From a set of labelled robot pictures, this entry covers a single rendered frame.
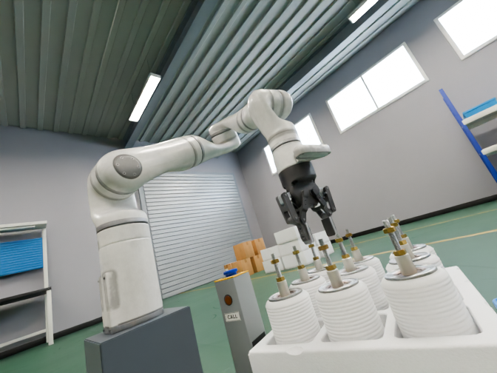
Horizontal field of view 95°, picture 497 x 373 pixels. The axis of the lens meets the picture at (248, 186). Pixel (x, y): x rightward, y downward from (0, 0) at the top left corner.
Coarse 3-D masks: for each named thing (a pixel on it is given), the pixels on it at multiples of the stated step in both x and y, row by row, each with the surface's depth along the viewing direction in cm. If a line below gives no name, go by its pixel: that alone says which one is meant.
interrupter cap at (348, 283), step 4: (344, 280) 44; (348, 280) 43; (352, 280) 42; (356, 280) 41; (324, 284) 46; (328, 284) 45; (344, 284) 43; (348, 284) 40; (352, 284) 40; (320, 288) 44; (324, 288) 43; (328, 288) 43; (332, 288) 43; (336, 288) 40; (340, 288) 39; (344, 288) 39; (348, 288) 39; (320, 292) 42; (324, 292) 41; (328, 292) 40; (332, 292) 40
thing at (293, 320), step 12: (288, 300) 44; (300, 300) 44; (276, 312) 45; (288, 312) 44; (300, 312) 44; (312, 312) 45; (276, 324) 45; (288, 324) 43; (300, 324) 43; (312, 324) 44; (276, 336) 45; (288, 336) 43; (300, 336) 42; (312, 336) 43
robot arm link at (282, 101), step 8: (280, 96) 51; (288, 96) 52; (280, 104) 51; (288, 104) 52; (248, 112) 59; (280, 112) 52; (288, 112) 54; (248, 120) 59; (248, 128) 62; (256, 128) 61
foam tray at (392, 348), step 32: (320, 320) 49; (384, 320) 43; (480, 320) 31; (256, 352) 43; (288, 352) 40; (320, 352) 37; (352, 352) 34; (384, 352) 32; (416, 352) 30; (448, 352) 28; (480, 352) 26
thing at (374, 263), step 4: (372, 260) 58; (376, 260) 59; (356, 264) 59; (360, 264) 58; (368, 264) 57; (372, 264) 57; (376, 264) 58; (380, 264) 59; (344, 268) 62; (376, 268) 57; (380, 268) 58; (376, 272) 57; (380, 272) 57; (384, 272) 58; (380, 276) 57; (380, 280) 56
